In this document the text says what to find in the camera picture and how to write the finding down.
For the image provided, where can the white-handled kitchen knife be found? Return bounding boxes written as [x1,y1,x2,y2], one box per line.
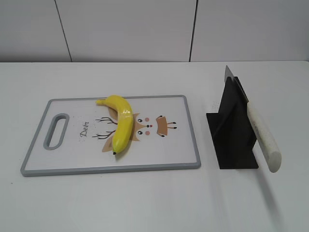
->
[224,65,282,173]

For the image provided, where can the yellow plastic banana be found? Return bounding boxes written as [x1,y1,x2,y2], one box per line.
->
[93,95,134,155]

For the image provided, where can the white grey-rimmed cutting board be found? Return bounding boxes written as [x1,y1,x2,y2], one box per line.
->
[20,95,201,176]

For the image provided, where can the black knife stand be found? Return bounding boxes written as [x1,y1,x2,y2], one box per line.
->
[206,76,258,169]

